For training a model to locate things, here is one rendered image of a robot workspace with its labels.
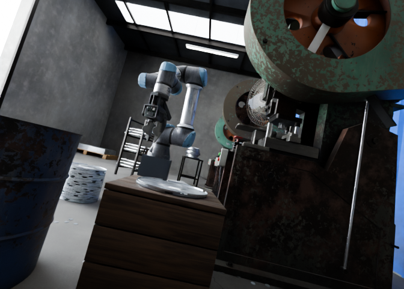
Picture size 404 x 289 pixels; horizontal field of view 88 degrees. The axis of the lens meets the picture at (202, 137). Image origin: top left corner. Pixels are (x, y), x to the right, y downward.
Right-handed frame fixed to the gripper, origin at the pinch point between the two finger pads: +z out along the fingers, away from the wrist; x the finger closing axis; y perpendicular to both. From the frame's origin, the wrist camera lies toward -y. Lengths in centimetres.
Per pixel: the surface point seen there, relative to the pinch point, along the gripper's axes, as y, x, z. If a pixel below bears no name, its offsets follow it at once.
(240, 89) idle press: -183, -11, -104
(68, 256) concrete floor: 11, -16, 53
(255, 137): -56, 37, -19
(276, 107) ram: -56, 46, -41
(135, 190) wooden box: 21.6, 13.7, 18.7
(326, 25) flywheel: -22, 64, -72
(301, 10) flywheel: -23, 51, -82
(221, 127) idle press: -343, -74, -83
